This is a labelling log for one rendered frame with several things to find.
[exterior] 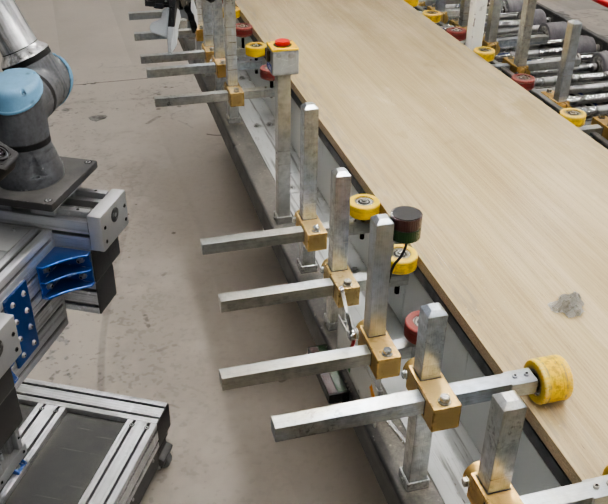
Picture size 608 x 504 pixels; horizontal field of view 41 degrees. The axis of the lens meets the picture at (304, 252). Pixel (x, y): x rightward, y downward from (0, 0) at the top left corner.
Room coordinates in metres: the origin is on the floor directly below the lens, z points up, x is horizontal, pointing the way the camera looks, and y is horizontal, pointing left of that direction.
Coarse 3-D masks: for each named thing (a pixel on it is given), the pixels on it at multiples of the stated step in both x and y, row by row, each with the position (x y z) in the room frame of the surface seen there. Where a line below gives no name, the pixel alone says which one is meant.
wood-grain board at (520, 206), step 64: (256, 0) 3.61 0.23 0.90; (320, 0) 3.62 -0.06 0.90; (384, 0) 3.64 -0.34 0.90; (320, 64) 2.79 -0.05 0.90; (384, 64) 2.80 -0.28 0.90; (448, 64) 2.81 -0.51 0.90; (320, 128) 2.29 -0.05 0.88; (384, 128) 2.23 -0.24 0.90; (448, 128) 2.24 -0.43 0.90; (512, 128) 2.25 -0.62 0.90; (576, 128) 2.25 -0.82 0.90; (384, 192) 1.83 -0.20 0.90; (448, 192) 1.84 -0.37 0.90; (512, 192) 1.84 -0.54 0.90; (576, 192) 1.84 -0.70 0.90; (448, 256) 1.53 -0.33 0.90; (512, 256) 1.53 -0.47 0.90; (576, 256) 1.54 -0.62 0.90; (512, 320) 1.30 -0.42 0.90; (576, 320) 1.30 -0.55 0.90; (576, 384) 1.11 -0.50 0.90; (576, 448) 0.95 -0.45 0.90
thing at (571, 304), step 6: (564, 294) 1.37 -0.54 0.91; (570, 294) 1.37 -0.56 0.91; (576, 294) 1.37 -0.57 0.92; (558, 300) 1.35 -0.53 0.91; (564, 300) 1.34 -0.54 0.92; (570, 300) 1.34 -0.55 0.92; (576, 300) 1.34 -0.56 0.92; (552, 306) 1.34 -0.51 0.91; (558, 306) 1.33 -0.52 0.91; (564, 306) 1.33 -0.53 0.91; (570, 306) 1.33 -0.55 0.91; (576, 306) 1.33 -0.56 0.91; (558, 312) 1.32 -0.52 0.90; (564, 312) 1.32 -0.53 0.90; (570, 312) 1.31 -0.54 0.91; (576, 312) 1.31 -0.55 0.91; (582, 312) 1.32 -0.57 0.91
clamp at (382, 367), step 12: (360, 324) 1.32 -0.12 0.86; (360, 336) 1.30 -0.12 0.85; (384, 336) 1.28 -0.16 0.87; (372, 348) 1.24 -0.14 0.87; (396, 348) 1.24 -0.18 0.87; (372, 360) 1.23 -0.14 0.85; (384, 360) 1.20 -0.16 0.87; (396, 360) 1.21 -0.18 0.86; (384, 372) 1.21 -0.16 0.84; (396, 372) 1.21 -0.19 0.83
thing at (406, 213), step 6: (396, 210) 1.32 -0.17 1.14; (402, 210) 1.32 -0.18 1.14; (408, 210) 1.32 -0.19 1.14; (414, 210) 1.32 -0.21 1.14; (396, 216) 1.29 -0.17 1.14; (402, 216) 1.29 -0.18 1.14; (408, 216) 1.29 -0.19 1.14; (414, 216) 1.29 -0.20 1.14; (420, 216) 1.30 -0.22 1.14; (402, 252) 1.31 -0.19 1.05; (390, 270) 1.30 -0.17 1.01; (390, 276) 1.30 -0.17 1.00
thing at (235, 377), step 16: (320, 352) 1.24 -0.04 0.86; (336, 352) 1.24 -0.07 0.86; (352, 352) 1.24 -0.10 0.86; (368, 352) 1.24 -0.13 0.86; (400, 352) 1.25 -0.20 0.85; (224, 368) 1.18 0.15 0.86; (240, 368) 1.18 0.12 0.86; (256, 368) 1.18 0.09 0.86; (272, 368) 1.19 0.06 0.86; (288, 368) 1.19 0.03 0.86; (304, 368) 1.20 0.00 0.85; (320, 368) 1.21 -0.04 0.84; (336, 368) 1.22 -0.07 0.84; (224, 384) 1.15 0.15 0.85; (240, 384) 1.16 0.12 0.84; (256, 384) 1.17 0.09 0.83
